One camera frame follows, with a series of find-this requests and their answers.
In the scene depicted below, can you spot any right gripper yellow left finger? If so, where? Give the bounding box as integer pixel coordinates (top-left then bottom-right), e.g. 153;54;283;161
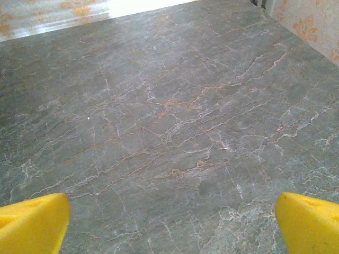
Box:
0;193;71;254

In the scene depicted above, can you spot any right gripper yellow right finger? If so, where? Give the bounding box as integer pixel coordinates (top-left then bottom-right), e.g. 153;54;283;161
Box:
275;192;339;254

